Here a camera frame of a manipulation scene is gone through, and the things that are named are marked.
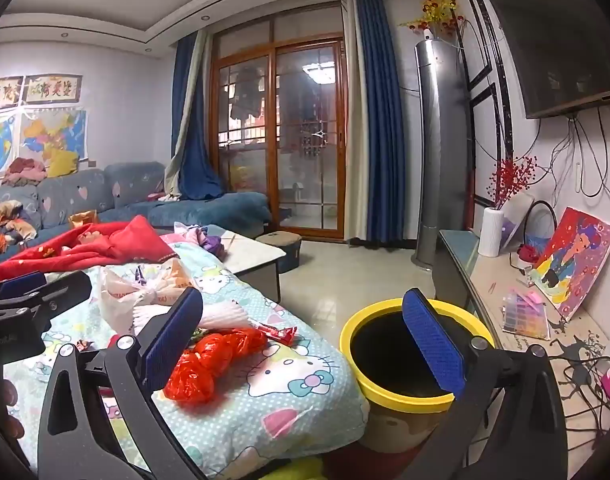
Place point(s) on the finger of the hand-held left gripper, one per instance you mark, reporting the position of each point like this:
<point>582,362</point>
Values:
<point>22,283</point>
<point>60,292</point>

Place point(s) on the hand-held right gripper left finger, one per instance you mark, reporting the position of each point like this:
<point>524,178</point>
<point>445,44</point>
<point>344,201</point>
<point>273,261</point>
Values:
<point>172,340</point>

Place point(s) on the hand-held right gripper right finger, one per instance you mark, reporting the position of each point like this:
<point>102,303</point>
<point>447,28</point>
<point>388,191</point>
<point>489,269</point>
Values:
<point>432,340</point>

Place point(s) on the red plastic bag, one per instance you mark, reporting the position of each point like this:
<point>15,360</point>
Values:
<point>210,360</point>

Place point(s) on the small candy wrapper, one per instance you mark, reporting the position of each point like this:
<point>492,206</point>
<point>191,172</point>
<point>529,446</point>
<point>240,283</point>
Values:
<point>85,344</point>

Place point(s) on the white orange printed plastic bag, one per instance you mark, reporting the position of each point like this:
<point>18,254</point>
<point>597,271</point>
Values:
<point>117,300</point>

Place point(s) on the white foam fruit net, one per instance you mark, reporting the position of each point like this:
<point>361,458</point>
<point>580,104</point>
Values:
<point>225,315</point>

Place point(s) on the yellow rimmed trash bin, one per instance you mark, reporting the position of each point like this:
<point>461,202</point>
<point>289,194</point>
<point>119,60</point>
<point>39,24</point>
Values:
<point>395,427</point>

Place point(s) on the red snack wrapper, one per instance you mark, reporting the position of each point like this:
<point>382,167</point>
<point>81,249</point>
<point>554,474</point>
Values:
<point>277,334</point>

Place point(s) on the person's left hand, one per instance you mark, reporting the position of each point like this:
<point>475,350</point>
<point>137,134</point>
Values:
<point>12,412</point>

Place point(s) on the orange patterned cloth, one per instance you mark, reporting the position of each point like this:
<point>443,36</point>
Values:
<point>7,220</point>

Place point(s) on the red garment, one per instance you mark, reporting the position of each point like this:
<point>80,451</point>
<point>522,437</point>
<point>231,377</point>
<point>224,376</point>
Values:
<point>125,245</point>

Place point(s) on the deer print tv cabinet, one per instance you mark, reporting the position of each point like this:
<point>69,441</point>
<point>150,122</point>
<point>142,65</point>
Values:
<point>485,270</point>

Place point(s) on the clear bead organizer box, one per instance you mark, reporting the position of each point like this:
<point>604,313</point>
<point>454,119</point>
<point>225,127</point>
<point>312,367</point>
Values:
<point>525,320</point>

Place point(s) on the grey blue heart sofa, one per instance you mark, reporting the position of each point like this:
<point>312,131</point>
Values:
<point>70,195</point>

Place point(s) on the purple cloth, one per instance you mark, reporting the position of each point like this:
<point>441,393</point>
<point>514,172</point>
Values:
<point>212,246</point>

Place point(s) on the pink plastic tray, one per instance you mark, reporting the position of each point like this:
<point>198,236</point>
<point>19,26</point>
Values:
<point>534,296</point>

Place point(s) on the red pink clothes pile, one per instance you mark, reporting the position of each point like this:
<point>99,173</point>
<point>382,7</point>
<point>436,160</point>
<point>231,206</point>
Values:
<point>25,170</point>

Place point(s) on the white top coffee table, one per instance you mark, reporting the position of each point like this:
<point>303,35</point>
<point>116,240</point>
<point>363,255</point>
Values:
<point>255,255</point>

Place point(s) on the white ribbed vase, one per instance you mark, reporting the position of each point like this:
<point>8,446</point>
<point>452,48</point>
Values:
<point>492,235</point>

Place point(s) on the cartoon cat printed blanket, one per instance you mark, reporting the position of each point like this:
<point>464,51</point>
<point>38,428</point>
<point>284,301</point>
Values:
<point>285,395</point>

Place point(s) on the yellow pillow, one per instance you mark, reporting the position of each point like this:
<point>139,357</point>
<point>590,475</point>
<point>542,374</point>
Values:
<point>62,164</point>

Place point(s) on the pink white cloth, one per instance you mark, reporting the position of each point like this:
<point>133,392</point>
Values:
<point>162,197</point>

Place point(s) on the dark blue footstool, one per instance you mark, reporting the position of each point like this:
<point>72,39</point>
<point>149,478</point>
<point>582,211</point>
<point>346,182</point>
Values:
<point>280,250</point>

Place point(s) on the small white purple canvas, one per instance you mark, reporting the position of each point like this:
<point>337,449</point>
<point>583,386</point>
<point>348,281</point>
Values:
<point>517,217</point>

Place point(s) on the colourful country map poster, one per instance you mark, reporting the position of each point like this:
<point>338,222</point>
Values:
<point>45,132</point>

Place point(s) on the colourful figure painting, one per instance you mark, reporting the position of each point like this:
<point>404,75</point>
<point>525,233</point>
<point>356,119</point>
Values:
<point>575,260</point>

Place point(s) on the red berry branches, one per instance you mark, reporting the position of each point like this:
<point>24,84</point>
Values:
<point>510,180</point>

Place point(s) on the yellow green object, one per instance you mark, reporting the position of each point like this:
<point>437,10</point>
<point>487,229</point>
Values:
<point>295,470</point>

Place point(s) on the grey tower air conditioner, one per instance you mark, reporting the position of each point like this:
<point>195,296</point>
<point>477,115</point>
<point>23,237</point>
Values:
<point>442,160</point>

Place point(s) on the blue beige curtain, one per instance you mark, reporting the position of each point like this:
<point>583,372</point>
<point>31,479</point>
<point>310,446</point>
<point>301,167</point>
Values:
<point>195,160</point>
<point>380,135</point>

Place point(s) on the wooden sliding glass door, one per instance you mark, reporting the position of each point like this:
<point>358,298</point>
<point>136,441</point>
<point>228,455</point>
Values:
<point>305,160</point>

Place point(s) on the yellow red artificial flowers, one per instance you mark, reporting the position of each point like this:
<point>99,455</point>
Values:
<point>437,10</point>

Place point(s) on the calligraphy wall poster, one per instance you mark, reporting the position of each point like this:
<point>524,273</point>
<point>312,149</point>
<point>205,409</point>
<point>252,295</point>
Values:
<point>2,94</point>
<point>52,90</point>

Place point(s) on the small white camera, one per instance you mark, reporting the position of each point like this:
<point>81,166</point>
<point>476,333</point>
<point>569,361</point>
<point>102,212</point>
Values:
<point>428,34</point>

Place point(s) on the black wall television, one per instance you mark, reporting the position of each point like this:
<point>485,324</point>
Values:
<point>560,35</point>

